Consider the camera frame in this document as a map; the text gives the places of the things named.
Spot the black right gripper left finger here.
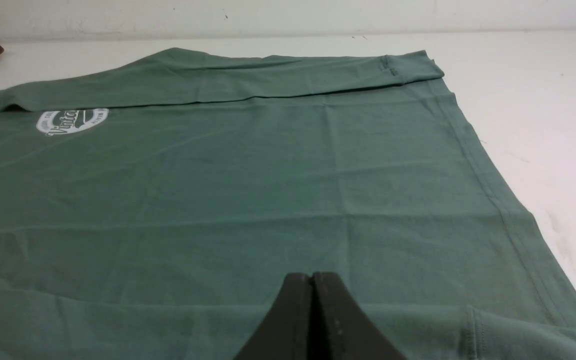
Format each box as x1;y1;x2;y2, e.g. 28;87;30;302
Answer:
234;273;313;360

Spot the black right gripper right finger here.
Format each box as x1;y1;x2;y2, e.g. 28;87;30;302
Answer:
311;272;406;360

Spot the green long sleeve shirt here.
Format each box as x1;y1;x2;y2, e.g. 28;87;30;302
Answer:
0;48;576;360

